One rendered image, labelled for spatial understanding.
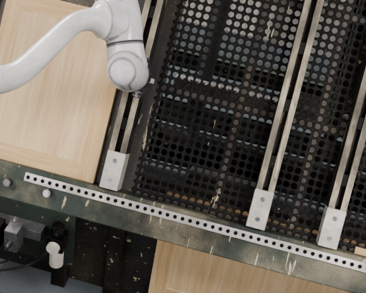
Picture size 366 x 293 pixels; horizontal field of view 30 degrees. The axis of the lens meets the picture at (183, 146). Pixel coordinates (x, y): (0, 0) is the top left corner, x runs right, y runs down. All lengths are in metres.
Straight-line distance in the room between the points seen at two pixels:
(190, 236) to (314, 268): 0.41
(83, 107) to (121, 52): 0.51
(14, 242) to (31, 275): 0.89
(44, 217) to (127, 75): 0.74
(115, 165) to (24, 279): 1.11
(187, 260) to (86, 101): 0.75
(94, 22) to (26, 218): 0.84
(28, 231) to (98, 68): 0.59
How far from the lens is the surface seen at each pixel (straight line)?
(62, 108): 2.32
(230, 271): 2.63
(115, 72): 1.79
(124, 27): 1.83
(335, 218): 2.21
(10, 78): 1.67
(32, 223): 2.37
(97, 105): 2.29
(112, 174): 2.23
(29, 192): 2.33
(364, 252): 2.30
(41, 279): 3.19
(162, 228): 2.25
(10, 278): 3.19
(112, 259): 2.68
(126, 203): 2.25
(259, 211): 2.19
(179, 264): 2.66
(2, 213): 2.41
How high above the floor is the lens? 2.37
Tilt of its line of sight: 36 degrees down
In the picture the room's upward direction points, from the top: 11 degrees clockwise
